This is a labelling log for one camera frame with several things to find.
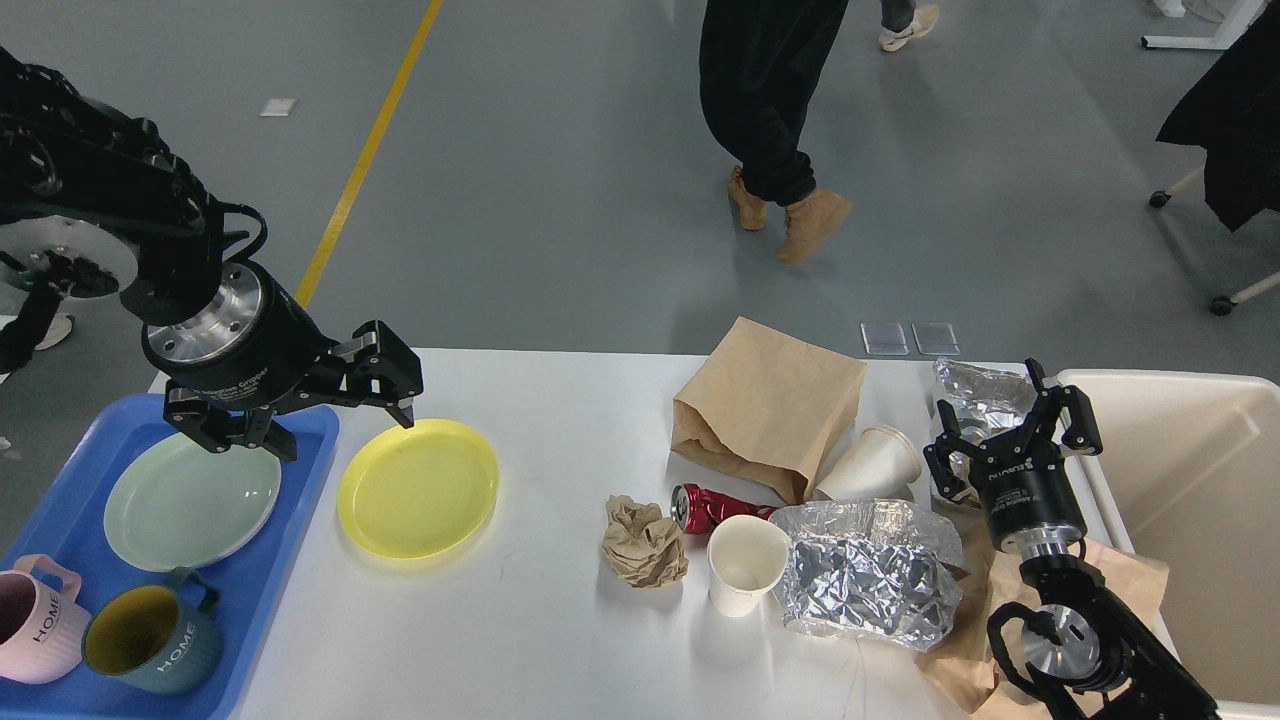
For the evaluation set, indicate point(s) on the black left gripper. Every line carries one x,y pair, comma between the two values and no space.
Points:
254,346

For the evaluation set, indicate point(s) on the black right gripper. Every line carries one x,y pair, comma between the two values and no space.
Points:
1019,481

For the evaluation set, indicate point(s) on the yellow plastic plate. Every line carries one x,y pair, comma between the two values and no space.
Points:
410,494

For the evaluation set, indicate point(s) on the dark green mug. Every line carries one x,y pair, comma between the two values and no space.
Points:
160,638

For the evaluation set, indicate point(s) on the pink ribbed mug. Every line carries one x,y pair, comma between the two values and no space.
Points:
42,625

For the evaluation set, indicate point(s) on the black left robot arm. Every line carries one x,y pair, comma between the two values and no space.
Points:
68,157

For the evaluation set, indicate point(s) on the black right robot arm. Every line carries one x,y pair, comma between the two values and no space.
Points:
1082,638

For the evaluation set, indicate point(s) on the small crumpled foil bag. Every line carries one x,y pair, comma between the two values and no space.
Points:
1001,398

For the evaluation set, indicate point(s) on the tipped white paper cup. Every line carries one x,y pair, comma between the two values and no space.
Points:
881,463

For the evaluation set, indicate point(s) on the pale green plate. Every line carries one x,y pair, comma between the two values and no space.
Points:
178,505

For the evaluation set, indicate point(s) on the large crumpled foil sheet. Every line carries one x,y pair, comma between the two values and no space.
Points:
876,567

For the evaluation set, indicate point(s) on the beige plastic bin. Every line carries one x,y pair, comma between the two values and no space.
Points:
1189,475

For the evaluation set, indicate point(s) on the flat brown paper sheet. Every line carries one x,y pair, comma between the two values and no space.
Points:
962,666

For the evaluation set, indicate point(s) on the brown paper bag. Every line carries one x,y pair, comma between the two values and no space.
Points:
767,407

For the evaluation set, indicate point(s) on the blue plastic tray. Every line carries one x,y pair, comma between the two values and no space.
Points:
67,525

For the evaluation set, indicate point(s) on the upright white paper cup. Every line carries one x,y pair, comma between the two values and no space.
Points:
747,557

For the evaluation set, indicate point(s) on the crushed red soda can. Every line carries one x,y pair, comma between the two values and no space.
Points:
697,510

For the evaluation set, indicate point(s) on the crumpled brown paper ball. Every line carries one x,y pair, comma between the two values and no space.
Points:
642,546

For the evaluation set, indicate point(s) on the person in grey trousers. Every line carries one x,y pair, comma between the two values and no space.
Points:
903,22

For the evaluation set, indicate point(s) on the person in black clothes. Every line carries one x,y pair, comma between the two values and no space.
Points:
759,66

